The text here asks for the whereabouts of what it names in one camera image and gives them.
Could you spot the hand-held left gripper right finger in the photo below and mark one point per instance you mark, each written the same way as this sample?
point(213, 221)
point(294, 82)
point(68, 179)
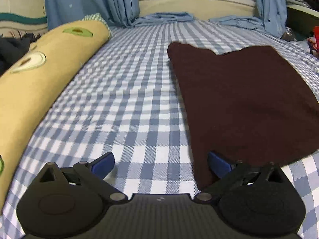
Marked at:
point(219, 166)

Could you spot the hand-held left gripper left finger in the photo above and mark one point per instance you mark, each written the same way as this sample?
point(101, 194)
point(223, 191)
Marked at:
point(104, 163)

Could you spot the maroon printed t-shirt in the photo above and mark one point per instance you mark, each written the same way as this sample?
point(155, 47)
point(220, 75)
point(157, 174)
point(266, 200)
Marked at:
point(236, 104)

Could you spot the blue checkered bedsheet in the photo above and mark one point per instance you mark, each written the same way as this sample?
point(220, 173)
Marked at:
point(124, 92)

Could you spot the yellow avocado print blanket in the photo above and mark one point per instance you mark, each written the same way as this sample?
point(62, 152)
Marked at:
point(37, 84)

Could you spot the dark clothing pile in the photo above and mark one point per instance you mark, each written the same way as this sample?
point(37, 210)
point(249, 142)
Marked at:
point(12, 52)

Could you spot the green checked cloth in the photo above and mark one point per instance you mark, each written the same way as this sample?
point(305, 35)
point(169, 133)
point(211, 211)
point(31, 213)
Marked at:
point(96, 18)

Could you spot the clear plastic bag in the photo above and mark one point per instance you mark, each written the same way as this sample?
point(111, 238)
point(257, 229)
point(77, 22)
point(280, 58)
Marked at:
point(289, 34)

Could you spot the blue star print curtain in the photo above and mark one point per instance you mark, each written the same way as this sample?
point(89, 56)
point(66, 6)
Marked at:
point(87, 2)
point(270, 7)

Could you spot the cream teal striped throw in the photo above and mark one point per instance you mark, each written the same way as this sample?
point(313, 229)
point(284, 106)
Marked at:
point(17, 20)

